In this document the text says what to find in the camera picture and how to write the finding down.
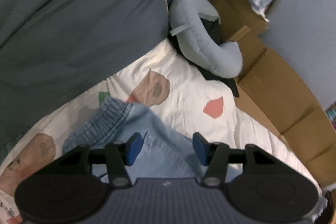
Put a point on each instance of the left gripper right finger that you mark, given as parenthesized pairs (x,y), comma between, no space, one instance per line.
(214,156)

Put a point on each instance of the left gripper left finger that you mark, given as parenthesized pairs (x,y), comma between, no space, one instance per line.
(118,156)

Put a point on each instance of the light blue denim pants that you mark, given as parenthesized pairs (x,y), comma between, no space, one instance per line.
(165,153)

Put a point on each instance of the cream bear print bedsheet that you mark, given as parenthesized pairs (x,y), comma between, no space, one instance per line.
(163,83)

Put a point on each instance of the brown cardboard sheet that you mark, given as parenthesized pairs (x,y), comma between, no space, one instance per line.
(281,99)

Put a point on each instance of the grey neck pillow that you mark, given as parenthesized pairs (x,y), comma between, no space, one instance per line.
(185,18)

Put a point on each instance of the dark grey quilt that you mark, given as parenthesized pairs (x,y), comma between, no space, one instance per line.
(54,50)

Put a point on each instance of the grey upholstered headboard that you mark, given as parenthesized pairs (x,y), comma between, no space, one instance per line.
(302,32)

